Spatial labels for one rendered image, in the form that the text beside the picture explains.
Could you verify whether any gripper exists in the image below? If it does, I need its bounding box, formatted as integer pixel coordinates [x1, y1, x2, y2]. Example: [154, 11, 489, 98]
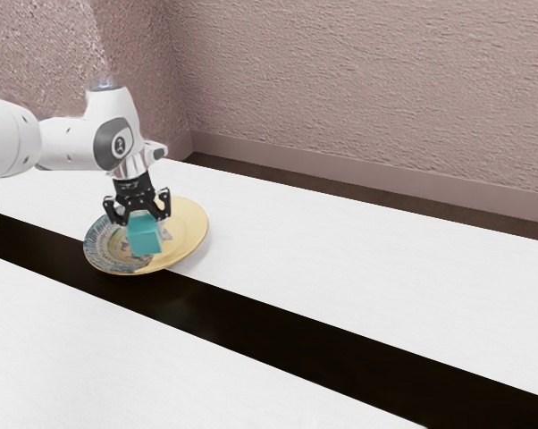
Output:
[101, 172, 173, 226]

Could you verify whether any teal block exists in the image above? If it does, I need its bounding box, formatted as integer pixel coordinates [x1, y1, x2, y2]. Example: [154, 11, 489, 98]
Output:
[125, 214, 165, 258]

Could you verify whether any yellow patterned plate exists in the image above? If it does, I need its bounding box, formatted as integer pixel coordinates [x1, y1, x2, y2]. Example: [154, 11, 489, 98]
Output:
[82, 194, 210, 276]

